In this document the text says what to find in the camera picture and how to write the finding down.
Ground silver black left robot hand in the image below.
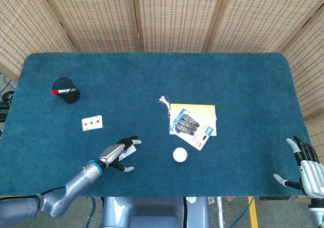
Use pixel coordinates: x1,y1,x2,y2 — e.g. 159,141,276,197
97,136,142,172

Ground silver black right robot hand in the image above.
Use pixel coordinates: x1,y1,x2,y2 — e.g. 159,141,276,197
273,135,324,205

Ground ace of spades card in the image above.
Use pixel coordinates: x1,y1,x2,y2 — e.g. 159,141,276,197
117,145,137,162

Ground hearts playing card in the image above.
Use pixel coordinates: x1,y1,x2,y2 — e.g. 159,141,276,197
81,115,103,131

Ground woven bamboo screen panel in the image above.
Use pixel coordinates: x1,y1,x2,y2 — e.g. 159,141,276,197
207,0,324,53
305,116,324,163
131,0,235,53
39,0,142,53
0,0,76,83
279,8,324,122

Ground clear jar of paper clips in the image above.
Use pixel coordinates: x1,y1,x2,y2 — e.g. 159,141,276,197
172,147,188,163

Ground black mesh pen holder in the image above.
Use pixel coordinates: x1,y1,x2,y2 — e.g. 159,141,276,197
52,77,81,104

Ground grey blue robot torso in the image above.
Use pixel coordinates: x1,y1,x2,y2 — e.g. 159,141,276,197
101,196,211,228

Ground blue table cloth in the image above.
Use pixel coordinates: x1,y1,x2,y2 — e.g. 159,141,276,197
0,52,311,198

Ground red capped marker pen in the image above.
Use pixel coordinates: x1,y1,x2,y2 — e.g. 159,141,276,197
50,88,78,95

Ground blister pack of clips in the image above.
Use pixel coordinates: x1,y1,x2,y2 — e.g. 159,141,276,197
169,108,217,151

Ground yellow white notebook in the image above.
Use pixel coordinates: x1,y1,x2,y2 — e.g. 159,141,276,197
169,103,218,137

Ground blue floor cable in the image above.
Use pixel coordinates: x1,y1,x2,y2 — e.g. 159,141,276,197
231,197,254,228
85,197,96,228

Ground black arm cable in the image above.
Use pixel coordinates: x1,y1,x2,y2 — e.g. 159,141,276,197
0,186,65,202

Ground white metal post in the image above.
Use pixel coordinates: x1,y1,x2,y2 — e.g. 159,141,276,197
217,197,225,228

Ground black coiled cable bundle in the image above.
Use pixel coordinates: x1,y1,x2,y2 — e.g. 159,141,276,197
0,90,14,105

